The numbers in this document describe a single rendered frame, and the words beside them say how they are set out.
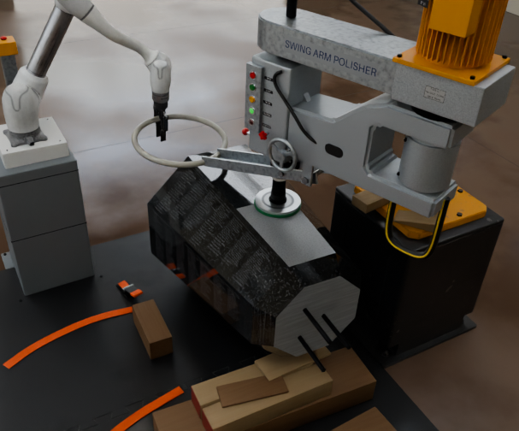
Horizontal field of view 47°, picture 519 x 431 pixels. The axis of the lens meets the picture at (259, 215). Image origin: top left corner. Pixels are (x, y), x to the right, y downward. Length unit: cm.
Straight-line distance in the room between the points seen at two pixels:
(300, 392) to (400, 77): 143
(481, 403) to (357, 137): 158
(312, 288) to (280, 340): 28
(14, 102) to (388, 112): 185
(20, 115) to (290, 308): 164
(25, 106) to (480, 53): 213
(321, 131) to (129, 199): 225
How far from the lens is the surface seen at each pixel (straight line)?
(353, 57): 215
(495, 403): 328
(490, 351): 351
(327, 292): 254
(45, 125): 344
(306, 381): 279
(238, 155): 292
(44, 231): 342
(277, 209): 271
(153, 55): 326
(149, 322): 318
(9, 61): 413
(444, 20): 190
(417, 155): 215
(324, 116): 232
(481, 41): 199
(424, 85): 202
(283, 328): 254
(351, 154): 229
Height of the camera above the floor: 240
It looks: 35 degrees down
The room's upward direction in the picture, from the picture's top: 3 degrees clockwise
